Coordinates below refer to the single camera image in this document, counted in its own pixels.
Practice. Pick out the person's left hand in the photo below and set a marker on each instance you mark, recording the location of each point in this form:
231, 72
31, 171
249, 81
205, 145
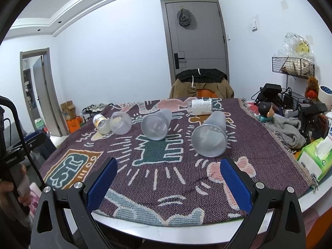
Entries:
15, 192

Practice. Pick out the grey hat on door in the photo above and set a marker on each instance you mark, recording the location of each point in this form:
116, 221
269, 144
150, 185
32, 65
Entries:
184, 17

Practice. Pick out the grey knitted cloth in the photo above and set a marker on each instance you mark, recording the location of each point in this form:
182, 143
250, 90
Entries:
288, 130

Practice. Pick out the yellow white label bottle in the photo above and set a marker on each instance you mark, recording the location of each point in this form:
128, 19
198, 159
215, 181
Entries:
102, 124

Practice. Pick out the frosted cup with cartoon sticker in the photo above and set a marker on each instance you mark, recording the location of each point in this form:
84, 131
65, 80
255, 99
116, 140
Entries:
120, 123

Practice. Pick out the brown plush toy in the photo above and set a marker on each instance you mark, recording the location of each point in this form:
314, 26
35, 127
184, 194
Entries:
312, 90

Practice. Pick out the green tissue pack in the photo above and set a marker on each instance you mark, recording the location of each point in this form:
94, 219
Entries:
316, 158

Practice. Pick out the orange chair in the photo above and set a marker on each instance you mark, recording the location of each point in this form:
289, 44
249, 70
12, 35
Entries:
205, 93

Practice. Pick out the black wire wall basket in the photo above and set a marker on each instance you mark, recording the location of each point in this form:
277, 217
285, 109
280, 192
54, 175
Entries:
293, 66

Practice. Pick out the grey interior door left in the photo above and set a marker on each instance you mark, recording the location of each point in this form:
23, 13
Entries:
39, 92

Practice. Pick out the cardboard box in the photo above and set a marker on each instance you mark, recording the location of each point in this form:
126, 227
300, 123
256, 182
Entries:
68, 110

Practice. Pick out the black garment on chair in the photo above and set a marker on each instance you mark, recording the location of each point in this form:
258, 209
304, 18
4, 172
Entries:
202, 76

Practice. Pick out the frosted plastic cup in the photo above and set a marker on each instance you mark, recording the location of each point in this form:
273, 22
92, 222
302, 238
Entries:
209, 139
155, 126

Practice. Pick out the pink cartoon cushion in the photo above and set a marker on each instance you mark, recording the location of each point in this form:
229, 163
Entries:
35, 194

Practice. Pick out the frosted plastic cup middle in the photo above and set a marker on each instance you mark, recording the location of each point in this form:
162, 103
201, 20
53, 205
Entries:
155, 126

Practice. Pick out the black haired doll figure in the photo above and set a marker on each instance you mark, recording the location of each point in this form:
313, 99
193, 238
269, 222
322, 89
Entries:
266, 112

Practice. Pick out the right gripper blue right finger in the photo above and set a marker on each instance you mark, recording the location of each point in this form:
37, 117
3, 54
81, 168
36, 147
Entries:
286, 227

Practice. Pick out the white wall switch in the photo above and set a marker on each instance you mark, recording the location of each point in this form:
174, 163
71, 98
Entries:
253, 26

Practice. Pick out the clear plastic bag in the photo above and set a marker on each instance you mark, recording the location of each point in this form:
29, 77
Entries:
296, 46

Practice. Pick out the white label clear bottle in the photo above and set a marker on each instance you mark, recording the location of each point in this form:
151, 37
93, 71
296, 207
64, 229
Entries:
200, 107

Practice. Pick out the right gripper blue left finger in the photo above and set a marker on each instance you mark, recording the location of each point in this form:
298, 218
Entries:
58, 208

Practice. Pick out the patterned purple woven blanket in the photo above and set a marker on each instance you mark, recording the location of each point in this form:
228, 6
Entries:
166, 182

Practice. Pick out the frosted plastic cup right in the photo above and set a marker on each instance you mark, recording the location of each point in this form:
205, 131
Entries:
209, 139

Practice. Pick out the grey entrance door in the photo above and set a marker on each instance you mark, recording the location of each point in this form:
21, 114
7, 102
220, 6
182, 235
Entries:
203, 43

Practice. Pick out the black door handle lock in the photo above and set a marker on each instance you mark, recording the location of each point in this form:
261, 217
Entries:
176, 60

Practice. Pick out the orange paper bag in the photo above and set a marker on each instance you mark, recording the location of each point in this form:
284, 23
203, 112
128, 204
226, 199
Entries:
74, 124

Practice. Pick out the black shoe rack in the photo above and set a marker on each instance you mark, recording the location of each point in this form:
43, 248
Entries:
92, 110

